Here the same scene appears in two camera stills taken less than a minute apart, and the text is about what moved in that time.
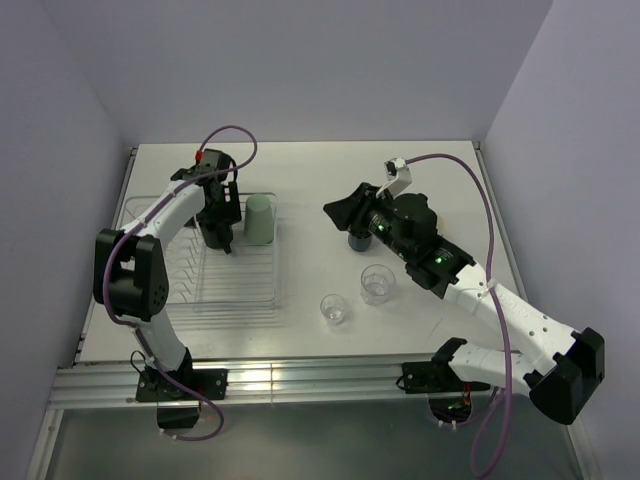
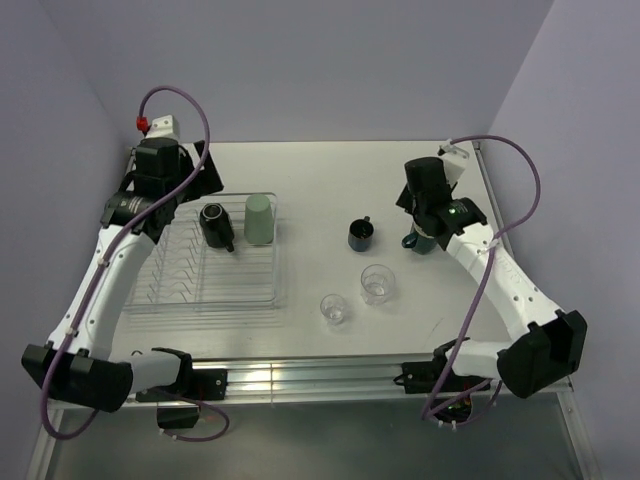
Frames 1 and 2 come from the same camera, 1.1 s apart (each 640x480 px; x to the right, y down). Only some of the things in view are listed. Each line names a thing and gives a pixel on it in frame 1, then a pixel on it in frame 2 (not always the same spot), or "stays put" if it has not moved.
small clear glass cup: (332, 308) stays put
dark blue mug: (358, 244) stays put
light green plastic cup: (259, 220) stays put
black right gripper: (355, 208) to (404, 200)
